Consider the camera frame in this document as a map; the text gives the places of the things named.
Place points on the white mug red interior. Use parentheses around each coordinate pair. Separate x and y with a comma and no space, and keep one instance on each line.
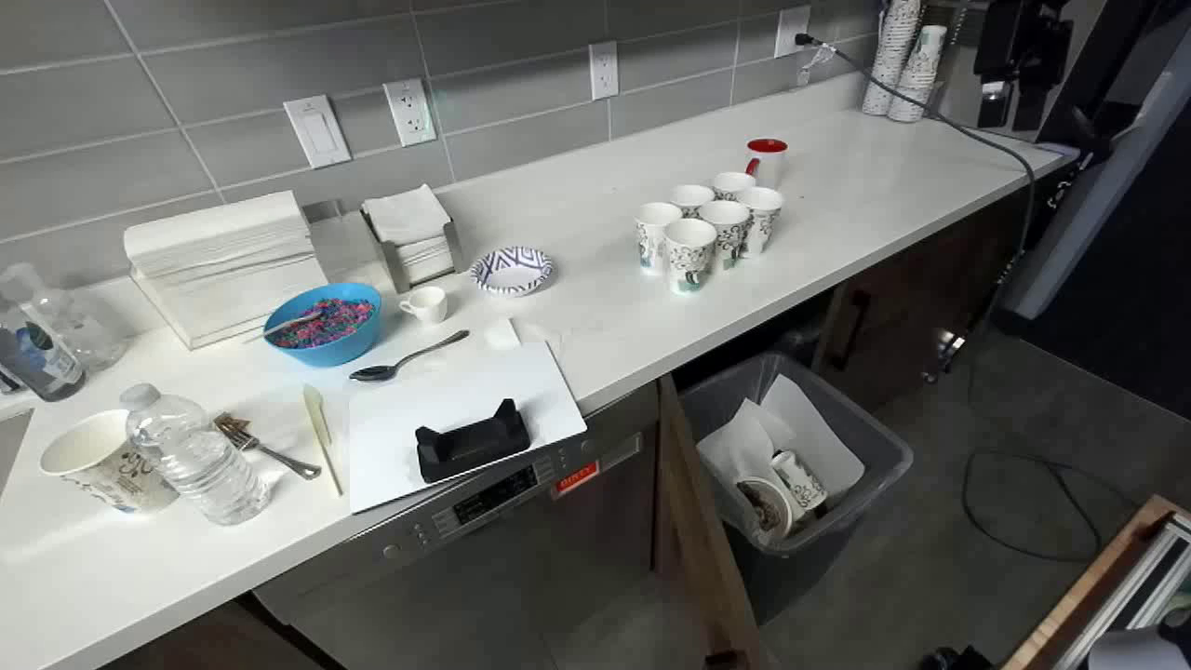
(770,160)

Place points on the open cabinet door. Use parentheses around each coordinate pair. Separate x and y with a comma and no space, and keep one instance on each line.
(693,542)

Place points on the wall outlet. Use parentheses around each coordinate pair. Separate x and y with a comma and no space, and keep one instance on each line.
(410,111)

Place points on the wooden knife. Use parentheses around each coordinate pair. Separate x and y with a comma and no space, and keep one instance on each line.
(323,429)

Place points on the clear water bottle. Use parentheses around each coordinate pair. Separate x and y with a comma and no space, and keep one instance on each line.
(195,454)

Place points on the wall light switch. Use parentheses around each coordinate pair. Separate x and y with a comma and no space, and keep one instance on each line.
(317,133)

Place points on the metal spoon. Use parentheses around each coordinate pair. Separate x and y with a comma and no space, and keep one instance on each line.
(380,374)

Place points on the grey trash bin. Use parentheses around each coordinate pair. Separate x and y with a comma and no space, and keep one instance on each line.
(793,468)

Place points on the patterned paper cup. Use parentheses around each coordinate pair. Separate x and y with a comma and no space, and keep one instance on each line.
(765,207)
(730,225)
(648,231)
(692,255)

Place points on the black holder object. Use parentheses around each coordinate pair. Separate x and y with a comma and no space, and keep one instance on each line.
(470,446)

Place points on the patterned paper bowl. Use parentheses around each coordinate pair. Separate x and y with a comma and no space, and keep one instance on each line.
(515,271)

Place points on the metal fork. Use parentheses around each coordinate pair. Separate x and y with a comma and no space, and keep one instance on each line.
(249,442)

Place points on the dishwasher front panel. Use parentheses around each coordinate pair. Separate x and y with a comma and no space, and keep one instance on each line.
(494,576)

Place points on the blue bowl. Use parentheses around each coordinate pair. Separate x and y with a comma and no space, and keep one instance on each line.
(327,325)

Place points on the stacked cups in corner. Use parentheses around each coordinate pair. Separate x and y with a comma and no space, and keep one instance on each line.
(905,66)

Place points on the white cutting board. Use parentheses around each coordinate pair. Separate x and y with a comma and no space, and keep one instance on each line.
(450,391)

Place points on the large paper cup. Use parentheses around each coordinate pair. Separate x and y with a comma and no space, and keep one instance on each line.
(106,463)

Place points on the glass soap container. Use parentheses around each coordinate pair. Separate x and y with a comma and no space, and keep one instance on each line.
(30,339)

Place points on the small white cup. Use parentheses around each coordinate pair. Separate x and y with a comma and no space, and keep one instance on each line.
(425,303)

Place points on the napkin holder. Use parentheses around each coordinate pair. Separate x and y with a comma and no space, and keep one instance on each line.
(415,230)

